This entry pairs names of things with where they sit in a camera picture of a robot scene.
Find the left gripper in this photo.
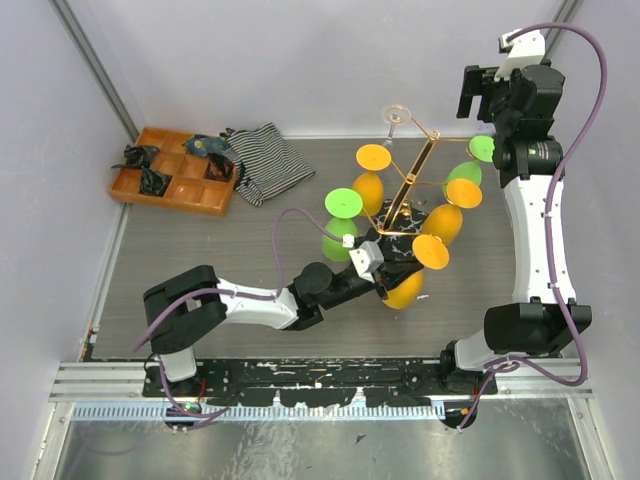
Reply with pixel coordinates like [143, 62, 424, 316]
[321, 251, 424, 313]

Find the orange plastic goblet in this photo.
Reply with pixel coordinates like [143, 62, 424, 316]
[383, 234, 450, 310]
[422, 178, 483, 246]
[352, 144, 392, 216]

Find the green plastic goblet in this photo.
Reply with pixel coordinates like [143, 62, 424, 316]
[443, 135, 494, 192]
[322, 188, 363, 262]

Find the gold wine glass rack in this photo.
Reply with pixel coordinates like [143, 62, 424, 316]
[364, 113, 448, 261]

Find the clear wine glass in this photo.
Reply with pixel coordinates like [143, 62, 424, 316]
[381, 104, 411, 149]

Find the green plastic goblet front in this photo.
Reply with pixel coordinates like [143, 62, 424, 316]
[322, 188, 363, 262]

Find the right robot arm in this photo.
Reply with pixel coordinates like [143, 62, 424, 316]
[438, 63, 592, 394]

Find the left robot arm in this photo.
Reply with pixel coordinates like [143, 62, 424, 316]
[133, 261, 424, 396]

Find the striped black white cloth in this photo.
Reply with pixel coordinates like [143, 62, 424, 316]
[220, 122, 315, 207]

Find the dark orange crumpled cloth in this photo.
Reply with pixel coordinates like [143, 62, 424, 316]
[205, 152, 234, 182]

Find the blue patterned cloth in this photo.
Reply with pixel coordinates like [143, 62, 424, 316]
[182, 134, 230, 158]

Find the orange wooden compartment tray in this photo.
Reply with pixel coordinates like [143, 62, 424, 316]
[109, 127, 236, 217]

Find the black crumpled cloth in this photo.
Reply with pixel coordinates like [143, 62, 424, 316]
[114, 145, 160, 169]

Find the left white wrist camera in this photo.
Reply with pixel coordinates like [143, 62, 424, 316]
[341, 234, 384, 283]

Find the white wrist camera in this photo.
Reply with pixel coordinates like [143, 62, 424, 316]
[494, 29, 546, 82]
[341, 234, 384, 283]

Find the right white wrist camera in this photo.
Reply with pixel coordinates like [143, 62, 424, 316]
[494, 29, 546, 82]

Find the black mounting base plate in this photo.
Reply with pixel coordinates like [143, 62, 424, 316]
[170, 357, 486, 408]

